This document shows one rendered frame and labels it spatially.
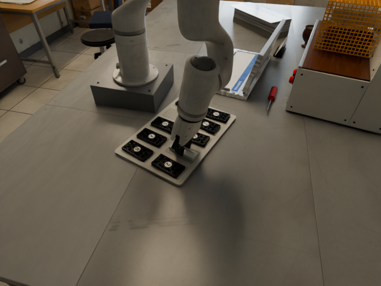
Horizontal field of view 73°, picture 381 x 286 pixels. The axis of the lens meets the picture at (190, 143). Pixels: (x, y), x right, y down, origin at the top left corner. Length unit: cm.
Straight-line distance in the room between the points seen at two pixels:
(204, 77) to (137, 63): 50
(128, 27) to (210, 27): 47
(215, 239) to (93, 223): 32
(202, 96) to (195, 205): 30
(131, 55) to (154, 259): 71
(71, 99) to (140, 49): 39
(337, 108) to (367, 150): 18
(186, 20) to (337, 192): 63
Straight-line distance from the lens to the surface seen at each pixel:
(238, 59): 143
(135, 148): 88
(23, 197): 90
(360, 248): 80
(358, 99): 108
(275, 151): 93
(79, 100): 122
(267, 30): 180
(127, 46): 103
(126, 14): 101
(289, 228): 76
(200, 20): 57
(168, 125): 96
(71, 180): 88
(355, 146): 107
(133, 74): 108
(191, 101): 66
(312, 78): 104
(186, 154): 84
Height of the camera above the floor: 152
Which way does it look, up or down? 43 degrees down
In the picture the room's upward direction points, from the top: straight up
